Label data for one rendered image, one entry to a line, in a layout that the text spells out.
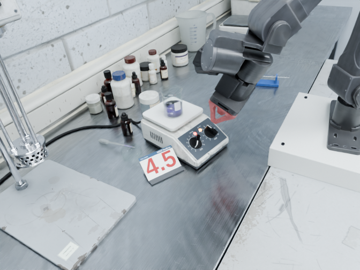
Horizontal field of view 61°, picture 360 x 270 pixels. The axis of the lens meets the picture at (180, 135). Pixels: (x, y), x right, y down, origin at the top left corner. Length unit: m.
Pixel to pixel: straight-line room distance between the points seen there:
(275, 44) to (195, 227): 0.37
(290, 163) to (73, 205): 0.49
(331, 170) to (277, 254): 0.23
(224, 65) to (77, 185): 0.44
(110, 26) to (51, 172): 0.59
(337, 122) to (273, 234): 0.32
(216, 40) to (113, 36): 0.71
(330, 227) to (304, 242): 0.07
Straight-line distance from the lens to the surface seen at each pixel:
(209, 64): 0.56
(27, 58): 0.99
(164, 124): 0.76
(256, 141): 0.85
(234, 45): 0.57
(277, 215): 0.67
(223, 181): 0.72
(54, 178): 0.81
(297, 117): 0.85
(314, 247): 0.64
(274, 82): 1.12
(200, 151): 0.75
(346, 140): 0.79
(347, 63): 0.73
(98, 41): 1.16
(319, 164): 0.73
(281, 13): 0.57
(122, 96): 1.01
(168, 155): 0.76
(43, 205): 0.76
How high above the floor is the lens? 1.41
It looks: 36 degrees down
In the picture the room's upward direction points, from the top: 5 degrees counter-clockwise
